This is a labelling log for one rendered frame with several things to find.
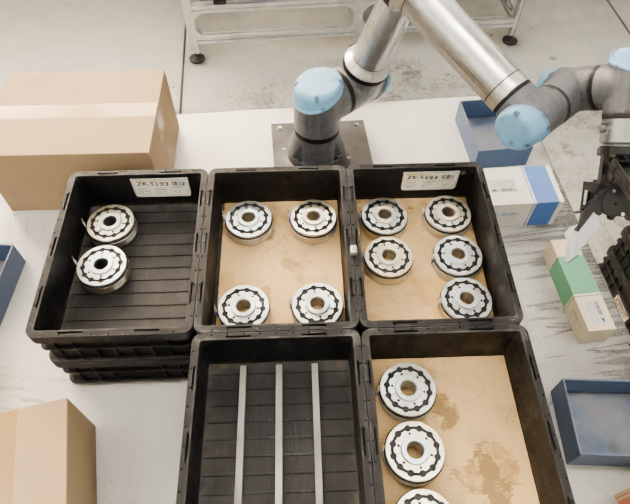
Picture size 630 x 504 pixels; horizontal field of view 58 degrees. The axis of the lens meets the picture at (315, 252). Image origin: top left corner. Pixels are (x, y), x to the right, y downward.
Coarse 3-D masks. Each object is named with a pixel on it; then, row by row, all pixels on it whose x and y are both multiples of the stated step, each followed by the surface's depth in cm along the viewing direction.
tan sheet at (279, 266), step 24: (288, 240) 125; (336, 240) 125; (240, 264) 121; (264, 264) 121; (288, 264) 121; (312, 264) 121; (336, 264) 121; (264, 288) 118; (288, 288) 118; (336, 288) 118; (288, 312) 114
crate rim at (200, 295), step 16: (208, 176) 122; (208, 192) 119; (208, 208) 117; (208, 224) 115; (208, 240) 112; (352, 256) 110; (352, 272) 108; (352, 288) 106; (352, 304) 104; (352, 320) 102
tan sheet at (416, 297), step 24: (408, 216) 128; (360, 240) 125; (408, 240) 125; (432, 240) 125; (384, 288) 118; (408, 288) 118; (432, 288) 118; (384, 312) 114; (408, 312) 114; (432, 312) 114
